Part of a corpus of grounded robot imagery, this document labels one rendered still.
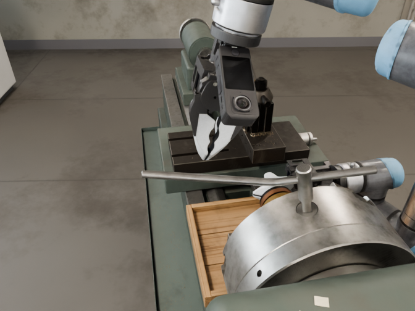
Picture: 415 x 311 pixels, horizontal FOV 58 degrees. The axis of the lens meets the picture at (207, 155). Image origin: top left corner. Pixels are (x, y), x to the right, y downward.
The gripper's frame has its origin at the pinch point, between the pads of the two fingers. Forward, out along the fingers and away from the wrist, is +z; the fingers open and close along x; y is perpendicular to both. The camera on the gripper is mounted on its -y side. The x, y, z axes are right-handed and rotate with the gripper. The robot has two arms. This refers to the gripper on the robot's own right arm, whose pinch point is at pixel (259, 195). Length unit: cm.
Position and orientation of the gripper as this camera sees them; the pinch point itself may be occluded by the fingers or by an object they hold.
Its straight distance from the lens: 85.7
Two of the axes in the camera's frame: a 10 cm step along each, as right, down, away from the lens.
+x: 0.0, -8.1, -5.9
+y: -1.8, -5.8, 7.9
